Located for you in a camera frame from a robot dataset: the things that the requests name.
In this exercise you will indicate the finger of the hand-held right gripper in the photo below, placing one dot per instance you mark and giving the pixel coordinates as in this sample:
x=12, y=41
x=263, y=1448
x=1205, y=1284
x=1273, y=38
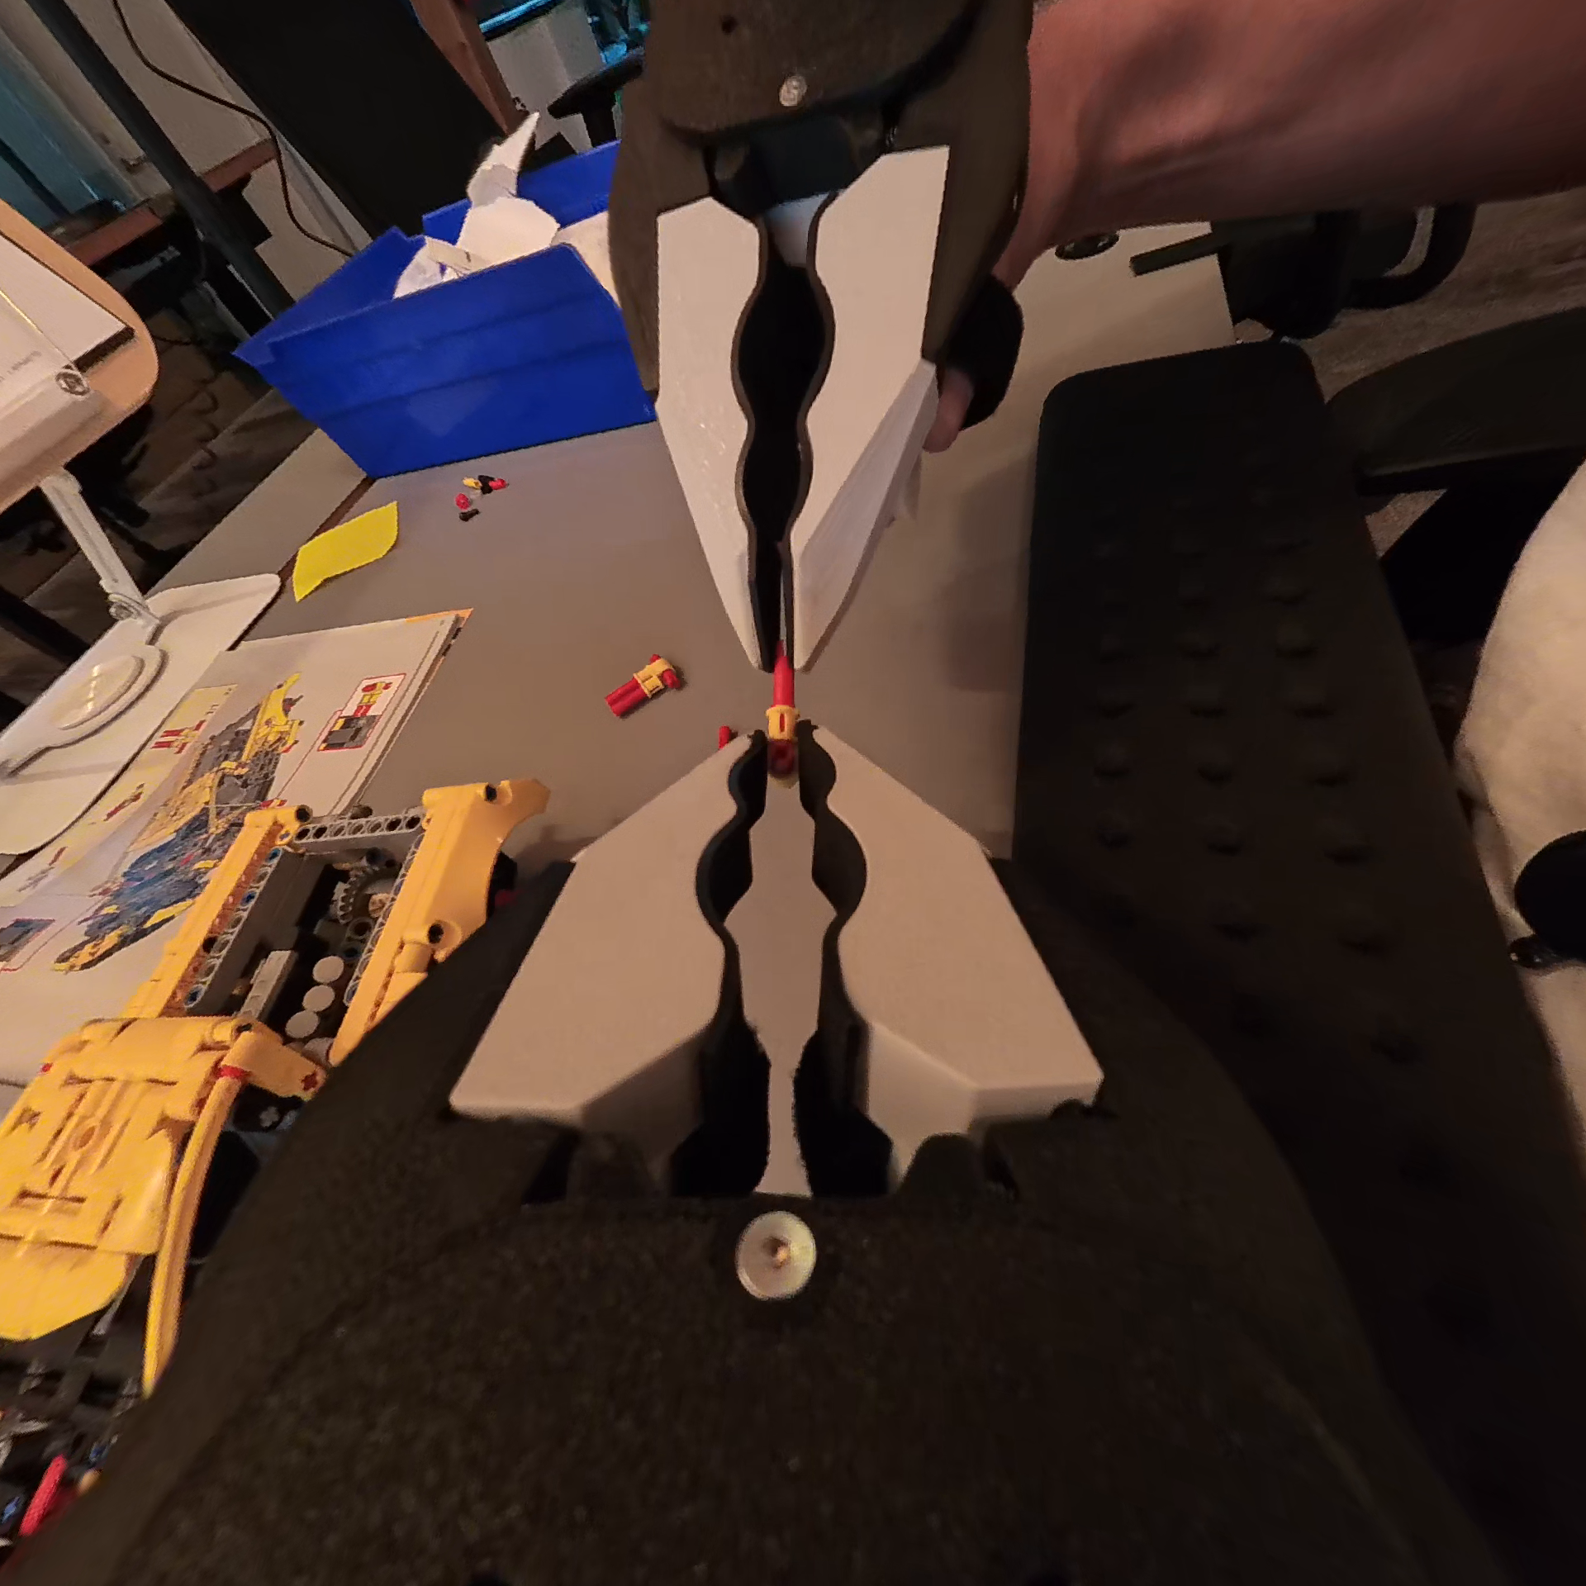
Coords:
x=880, y=372
x=701, y=372

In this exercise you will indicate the printed instruction sheet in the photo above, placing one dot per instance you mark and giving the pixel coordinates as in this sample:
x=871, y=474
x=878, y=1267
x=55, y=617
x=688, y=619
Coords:
x=49, y=334

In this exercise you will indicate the yellow paper note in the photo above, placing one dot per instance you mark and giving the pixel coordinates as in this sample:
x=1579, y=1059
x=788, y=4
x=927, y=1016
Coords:
x=348, y=551

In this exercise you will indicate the yellow brick toy car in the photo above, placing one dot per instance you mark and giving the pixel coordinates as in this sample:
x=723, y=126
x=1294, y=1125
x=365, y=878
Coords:
x=470, y=829

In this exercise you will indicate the yellow connector piece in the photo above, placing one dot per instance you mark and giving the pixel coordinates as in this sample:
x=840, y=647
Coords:
x=667, y=676
x=780, y=721

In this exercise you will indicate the black bar piece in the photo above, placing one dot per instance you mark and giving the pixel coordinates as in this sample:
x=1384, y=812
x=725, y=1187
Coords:
x=1171, y=253

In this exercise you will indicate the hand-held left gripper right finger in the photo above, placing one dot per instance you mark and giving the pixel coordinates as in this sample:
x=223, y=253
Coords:
x=967, y=991

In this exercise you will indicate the crumpled white paper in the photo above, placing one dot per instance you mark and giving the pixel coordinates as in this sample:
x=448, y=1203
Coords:
x=508, y=209

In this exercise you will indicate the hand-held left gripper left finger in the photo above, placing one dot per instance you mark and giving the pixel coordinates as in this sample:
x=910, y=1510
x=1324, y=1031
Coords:
x=595, y=991

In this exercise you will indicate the instruction sheet on stand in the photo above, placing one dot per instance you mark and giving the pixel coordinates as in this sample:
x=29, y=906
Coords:
x=74, y=693

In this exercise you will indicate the person's right hand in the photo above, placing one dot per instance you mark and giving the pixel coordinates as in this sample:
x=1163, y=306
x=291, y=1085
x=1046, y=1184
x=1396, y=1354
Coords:
x=1177, y=111

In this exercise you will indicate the black round piece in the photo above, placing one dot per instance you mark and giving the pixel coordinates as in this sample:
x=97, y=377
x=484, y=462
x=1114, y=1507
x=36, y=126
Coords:
x=1086, y=243

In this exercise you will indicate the blue plastic bin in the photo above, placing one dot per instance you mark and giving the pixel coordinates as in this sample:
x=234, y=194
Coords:
x=470, y=372

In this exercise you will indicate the open instruction booklet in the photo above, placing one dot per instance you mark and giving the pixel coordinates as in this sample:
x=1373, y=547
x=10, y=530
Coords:
x=310, y=706

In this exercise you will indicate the black pole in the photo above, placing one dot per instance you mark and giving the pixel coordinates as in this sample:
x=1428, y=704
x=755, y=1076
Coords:
x=185, y=198

